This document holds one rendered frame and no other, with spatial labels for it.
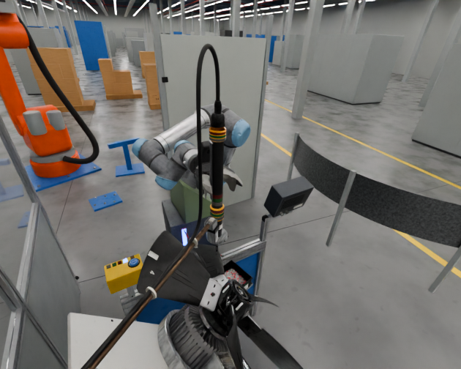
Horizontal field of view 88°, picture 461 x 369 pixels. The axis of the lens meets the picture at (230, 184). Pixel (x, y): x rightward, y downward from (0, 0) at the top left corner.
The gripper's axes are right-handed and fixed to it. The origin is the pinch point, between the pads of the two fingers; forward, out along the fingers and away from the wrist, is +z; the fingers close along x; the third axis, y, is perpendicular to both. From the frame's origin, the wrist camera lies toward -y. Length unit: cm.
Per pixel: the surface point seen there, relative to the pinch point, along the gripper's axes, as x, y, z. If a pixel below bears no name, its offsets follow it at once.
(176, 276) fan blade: 16.7, 28.6, -0.4
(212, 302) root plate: 7.6, 40.4, 6.0
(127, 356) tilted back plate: 35, 40, 9
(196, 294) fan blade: 12.3, 35.1, 4.1
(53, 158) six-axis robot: 93, 128, -368
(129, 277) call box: 30, 59, -34
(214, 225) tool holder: 4.4, 11.6, 1.1
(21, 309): 72, 64, -43
